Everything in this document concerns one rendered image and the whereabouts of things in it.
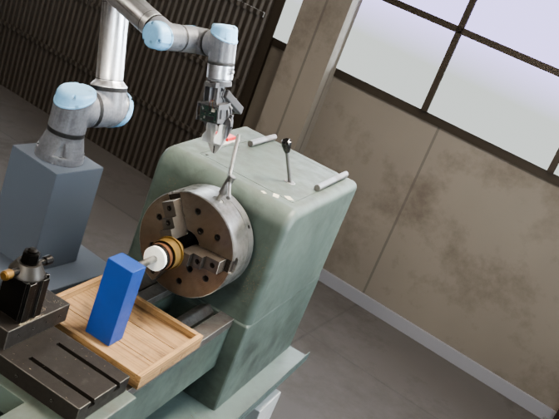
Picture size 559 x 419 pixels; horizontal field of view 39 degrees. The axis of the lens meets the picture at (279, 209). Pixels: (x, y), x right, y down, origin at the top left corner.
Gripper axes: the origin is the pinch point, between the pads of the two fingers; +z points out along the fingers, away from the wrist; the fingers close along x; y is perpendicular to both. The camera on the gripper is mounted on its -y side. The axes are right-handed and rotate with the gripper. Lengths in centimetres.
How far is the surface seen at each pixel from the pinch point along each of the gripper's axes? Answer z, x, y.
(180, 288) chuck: 39.8, 0.2, 12.8
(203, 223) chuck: 18.7, 5.6, 12.8
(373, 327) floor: 138, -1, -223
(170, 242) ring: 22.8, 2.0, 23.3
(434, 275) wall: 101, 25, -238
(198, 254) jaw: 26.0, 8.1, 18.4
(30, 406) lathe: 44, 6, 81
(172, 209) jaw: 15.9, -2.4, 16.8
